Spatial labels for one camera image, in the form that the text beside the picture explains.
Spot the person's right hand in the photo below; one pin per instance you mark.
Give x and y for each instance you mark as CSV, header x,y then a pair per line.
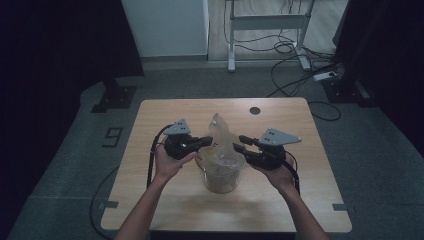
x,y
281,176

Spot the person's left hand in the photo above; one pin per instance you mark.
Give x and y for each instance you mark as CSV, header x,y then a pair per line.
x,y
166,166

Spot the white metal stand frame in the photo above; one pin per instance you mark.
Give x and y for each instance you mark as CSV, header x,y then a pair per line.
x,y
266,21

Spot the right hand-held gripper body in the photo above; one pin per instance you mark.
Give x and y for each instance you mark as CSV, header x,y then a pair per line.
x,y
276,136

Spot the white power strip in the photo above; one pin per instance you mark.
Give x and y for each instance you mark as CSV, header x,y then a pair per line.
x,y
324,76

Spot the black round table grommet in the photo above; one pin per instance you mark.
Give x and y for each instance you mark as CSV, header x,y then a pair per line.
x,y
255,110

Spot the clear plastic bag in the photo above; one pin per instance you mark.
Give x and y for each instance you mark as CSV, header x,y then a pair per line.
x,y
220,133

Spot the white cabinet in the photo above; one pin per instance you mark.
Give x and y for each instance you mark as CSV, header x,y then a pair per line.
x,y
166,26

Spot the dark curtain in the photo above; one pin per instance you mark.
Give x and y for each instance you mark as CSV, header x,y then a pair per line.
x,y
50,50
393,50

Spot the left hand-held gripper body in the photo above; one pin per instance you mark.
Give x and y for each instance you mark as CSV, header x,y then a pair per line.
x,y
178,128

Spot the black stand base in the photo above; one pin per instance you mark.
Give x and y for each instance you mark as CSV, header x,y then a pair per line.
x,y
116,96
343,91

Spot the clear plastic cylinder bin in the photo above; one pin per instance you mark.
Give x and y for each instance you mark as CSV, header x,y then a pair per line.
x,y
221,186

